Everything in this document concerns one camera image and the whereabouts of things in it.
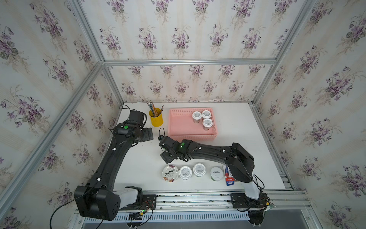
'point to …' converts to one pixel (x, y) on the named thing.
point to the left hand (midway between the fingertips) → (144, 136)
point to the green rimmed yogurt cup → (216, 173)
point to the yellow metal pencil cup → (157, 120)
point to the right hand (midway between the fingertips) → (168, 152)
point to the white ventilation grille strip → (176, 216)
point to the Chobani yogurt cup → (170, 173)
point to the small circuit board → (135, 216)
